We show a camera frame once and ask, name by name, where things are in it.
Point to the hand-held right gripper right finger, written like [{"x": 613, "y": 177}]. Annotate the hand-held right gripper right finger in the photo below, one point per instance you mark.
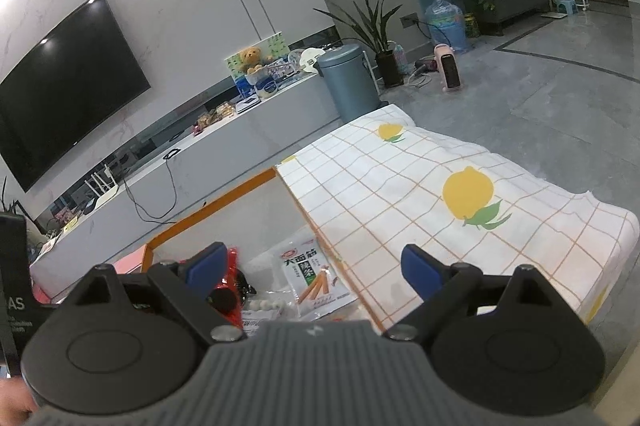
[{"x": 424, "y": 276}]

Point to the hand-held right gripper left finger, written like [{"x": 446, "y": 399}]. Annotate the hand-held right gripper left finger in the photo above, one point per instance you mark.
[{"x": 207, "y": 268}]

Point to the red snack packet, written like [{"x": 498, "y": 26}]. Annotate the red snack packet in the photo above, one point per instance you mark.
[{"x": 231, "y": 276}]

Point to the orange-edged grey box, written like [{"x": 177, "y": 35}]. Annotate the orange-edged grey box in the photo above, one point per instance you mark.
[{"x": 240, "y": 216}]

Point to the clear packet of white balls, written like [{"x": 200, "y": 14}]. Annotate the clear packet of white balls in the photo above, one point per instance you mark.
[{"x": 267, "y": 306}]

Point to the green and white snack packet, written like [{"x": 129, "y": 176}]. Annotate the green and white snack packet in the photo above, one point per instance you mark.
[{"x": 312, "y": 276}]

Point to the person's left hand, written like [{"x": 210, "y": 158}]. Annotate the person's left hand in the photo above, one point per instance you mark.
[{"x": 12, "y": 401}]

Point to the lemon print checked tablecloth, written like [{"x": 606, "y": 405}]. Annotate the lemon print checked tablecloth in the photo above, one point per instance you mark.
[{"x": 450, "y": 216}]

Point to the pink flat box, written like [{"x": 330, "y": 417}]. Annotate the pink flat box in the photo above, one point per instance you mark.
[{"x": 132, "y": 261}]

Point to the long grey TV cabinet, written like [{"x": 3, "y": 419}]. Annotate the long grey TV cabinet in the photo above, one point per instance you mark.
[{"x": 210, "y": 156}]

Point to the white router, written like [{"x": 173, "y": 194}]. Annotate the white router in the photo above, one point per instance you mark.
[{"x": 100, "y": 191}]

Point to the pile of wrapped pastries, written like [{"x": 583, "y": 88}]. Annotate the pile of wrapped pastries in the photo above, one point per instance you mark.
[{"x": 215, "y": 116}]

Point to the white kitchen scale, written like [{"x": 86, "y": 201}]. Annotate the white kitchen scale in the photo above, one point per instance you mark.
[{"x": 247, "y": 103}]

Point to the blue-grey round trash bin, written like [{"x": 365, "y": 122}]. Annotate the blue-grey round trash bin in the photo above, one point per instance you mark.
[{"x": 350, "y": 86}]

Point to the pink space heater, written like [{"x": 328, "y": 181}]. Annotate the pink space heater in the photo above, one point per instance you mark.
[{"x": 449, "y": 68}]

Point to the hair dryer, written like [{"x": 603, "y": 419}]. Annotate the hair dryer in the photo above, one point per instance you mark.
[{"x": 425, "y": 66}]

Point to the black flat-screen television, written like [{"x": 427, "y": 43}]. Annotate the black flat-screen television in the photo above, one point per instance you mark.
[{"x": 65, "y": 91}]

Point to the brown teddy bear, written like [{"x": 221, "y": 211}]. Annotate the brown teddy bear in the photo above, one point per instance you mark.
[{"x": 250, "y": 60}]

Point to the green printed board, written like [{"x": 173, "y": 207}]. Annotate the green printed board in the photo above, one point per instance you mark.
[{"x": 275, "y": 46}]

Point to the potted snake plant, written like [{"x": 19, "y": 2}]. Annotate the potted snake plant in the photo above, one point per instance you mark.
[{"x": 380, "y": 36}]

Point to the blue water dispenser bottle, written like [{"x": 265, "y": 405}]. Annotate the blue water dispenser bottle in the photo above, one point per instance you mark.
[{"x": 445, "y": 23}]

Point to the white plastic stool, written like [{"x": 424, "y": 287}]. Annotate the white plastic stool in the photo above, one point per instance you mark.
[{"x": 577, "y": 0}]

